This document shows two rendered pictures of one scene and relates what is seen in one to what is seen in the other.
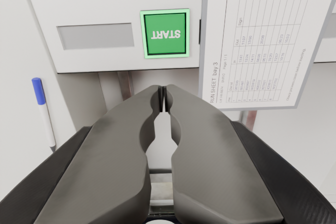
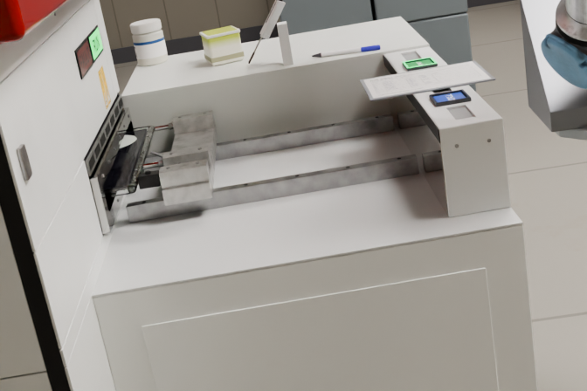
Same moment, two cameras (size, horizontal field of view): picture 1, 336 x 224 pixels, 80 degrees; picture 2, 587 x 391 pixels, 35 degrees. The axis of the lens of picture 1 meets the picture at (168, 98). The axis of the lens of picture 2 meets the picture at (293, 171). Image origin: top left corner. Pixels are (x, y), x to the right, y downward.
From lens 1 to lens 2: 1.72 m
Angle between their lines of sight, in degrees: 73
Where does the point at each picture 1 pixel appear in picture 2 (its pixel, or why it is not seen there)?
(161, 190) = (195, 140)
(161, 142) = (261, 161)
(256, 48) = (418, 79)
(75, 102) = (355, 69)
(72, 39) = (407, 55)
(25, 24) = (414, 44)
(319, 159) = (212, 261)
